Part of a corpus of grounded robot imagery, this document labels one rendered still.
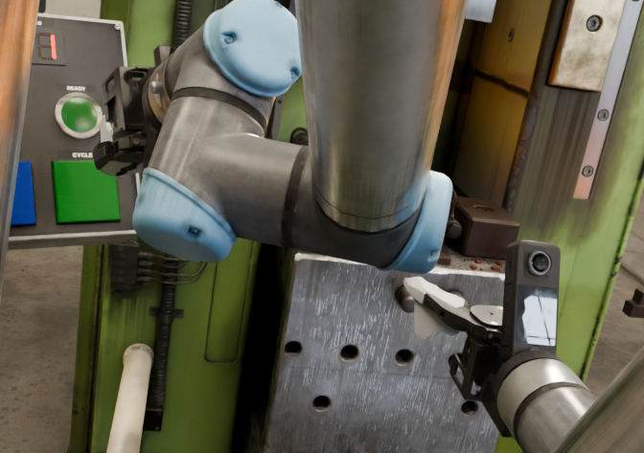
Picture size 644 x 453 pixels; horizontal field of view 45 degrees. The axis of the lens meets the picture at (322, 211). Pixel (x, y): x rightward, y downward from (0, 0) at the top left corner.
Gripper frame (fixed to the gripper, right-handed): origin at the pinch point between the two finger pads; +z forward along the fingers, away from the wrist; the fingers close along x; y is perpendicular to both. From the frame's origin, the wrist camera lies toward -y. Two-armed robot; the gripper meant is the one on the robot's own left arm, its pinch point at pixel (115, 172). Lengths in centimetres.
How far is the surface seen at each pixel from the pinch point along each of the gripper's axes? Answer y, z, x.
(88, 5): 242, 485, -164
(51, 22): 21.2, 10.4, 2.4
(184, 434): -37, 55, -27
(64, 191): 0.0, 9.6, 2.9
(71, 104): 10.7, 10.0, 1.0
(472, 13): 20, -9, -51
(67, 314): -7, 199, -48
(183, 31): 25.9, 19.9, -19.7
